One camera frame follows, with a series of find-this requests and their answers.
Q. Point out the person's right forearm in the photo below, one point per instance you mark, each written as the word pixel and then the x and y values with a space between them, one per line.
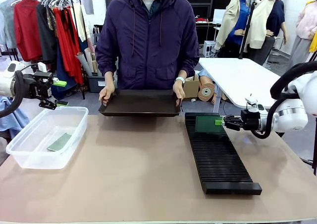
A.
pixel 106 65

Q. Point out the black jacket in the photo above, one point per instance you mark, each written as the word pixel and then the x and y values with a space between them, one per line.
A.
pixel 47 43

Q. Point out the brown cardboard box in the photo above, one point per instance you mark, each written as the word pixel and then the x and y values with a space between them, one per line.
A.
pixel 190 87

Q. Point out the black camera stand pole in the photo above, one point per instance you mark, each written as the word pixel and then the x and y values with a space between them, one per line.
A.
pixel 248 25

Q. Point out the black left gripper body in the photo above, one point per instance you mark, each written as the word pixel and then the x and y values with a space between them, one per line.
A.
pixel 39 85

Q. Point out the mannequin in pink sweater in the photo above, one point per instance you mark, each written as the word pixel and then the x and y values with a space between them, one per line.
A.
pixel 301 35

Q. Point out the white crate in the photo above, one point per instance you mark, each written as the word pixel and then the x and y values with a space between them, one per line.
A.
pixel 209 49

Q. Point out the black handbag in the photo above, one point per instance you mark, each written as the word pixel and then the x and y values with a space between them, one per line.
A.
pixel 98 29

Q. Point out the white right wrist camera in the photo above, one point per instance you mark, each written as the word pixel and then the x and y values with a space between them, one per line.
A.
pixel 252 103

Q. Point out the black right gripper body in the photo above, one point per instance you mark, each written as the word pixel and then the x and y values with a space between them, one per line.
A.
pixel 250 121

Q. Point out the grey storage bin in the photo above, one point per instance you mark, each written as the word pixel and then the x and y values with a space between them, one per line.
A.
pixel 96 84

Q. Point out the white board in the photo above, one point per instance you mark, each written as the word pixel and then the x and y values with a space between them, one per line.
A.
pixel 219 16

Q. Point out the beige paper roll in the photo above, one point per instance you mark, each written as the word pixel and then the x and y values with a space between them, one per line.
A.
pixel 89 59

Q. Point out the red shirt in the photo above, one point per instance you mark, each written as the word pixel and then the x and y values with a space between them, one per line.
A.
pixel 26 28

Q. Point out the navy garment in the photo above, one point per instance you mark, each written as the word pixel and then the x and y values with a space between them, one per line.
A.
pixel 64 82

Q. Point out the cardboard spool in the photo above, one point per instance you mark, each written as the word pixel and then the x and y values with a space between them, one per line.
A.
pixel 206 91

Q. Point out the grey paper roll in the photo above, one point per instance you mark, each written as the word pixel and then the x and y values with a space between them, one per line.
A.
pixel 84 64

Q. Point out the black clothes rack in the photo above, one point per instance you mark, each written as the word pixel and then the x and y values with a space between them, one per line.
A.
pixel 74 23

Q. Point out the yellow garment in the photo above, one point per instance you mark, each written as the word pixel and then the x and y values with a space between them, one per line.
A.
pixel 314 41

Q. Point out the blue cloth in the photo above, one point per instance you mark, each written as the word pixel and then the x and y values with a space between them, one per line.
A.
pixel 15 117

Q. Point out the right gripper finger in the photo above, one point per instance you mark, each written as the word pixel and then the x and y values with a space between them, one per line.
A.
pixel 230 120
pixel 235 127

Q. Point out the person's left forearm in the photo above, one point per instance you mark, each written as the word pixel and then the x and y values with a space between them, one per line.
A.
pixel 189 65

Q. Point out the white table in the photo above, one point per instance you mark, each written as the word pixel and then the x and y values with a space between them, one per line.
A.
pixel 237 80

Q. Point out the person in purple jacket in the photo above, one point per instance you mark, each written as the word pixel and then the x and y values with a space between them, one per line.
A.
pixel 148 40

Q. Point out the person's left hand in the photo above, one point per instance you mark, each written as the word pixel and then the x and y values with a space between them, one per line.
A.
pixel 179 92

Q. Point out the green PCB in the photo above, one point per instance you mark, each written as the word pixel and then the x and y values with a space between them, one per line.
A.
pixel 205 124
pixel 59 142

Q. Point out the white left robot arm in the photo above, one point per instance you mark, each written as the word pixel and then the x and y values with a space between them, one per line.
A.
pixel 7 82

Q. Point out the mannequin in beige coat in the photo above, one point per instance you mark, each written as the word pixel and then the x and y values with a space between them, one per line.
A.
pixel 235 20

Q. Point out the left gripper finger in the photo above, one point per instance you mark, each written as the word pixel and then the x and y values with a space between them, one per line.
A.
pixel 49 103
pixel 60 83

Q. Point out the black slotted PCB rack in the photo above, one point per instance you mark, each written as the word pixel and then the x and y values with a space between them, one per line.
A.
pixel 218 159

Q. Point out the mannequin in cream navy top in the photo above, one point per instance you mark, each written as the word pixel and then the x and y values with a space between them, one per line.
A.
pixel 265 28

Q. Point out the cream garment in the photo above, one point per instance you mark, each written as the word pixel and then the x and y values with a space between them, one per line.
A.
pixel 80 23

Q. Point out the black tripod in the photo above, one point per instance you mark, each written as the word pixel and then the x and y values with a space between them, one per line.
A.
pixel 312 164

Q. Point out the light grey shirt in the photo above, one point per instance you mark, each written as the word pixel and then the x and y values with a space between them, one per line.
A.
pixel 7 20

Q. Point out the red dress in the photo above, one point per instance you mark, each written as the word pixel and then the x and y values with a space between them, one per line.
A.
pixel 68 48

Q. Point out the clear plastic box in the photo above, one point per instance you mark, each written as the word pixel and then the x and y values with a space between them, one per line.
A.
pixel 29 157

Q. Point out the person's right hand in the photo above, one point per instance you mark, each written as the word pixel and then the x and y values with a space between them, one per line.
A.
pixel 107 95

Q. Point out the white wristwatch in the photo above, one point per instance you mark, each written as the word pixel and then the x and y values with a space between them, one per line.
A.
pixel 180 79

